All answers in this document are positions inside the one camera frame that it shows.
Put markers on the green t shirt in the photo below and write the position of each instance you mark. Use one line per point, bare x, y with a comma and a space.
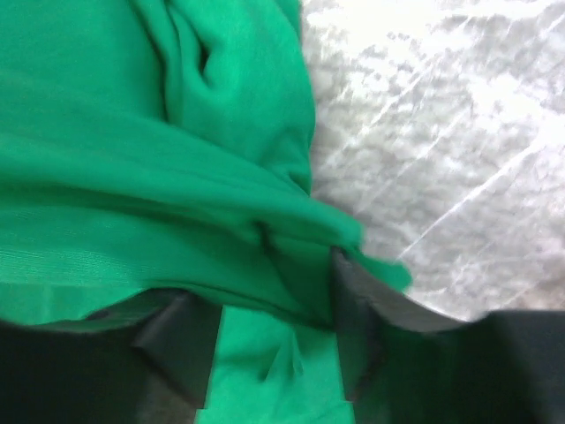
147, 144

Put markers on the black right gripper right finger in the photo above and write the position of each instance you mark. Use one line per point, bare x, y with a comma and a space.
364, 308

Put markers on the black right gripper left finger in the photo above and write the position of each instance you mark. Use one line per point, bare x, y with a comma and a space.
175, 335

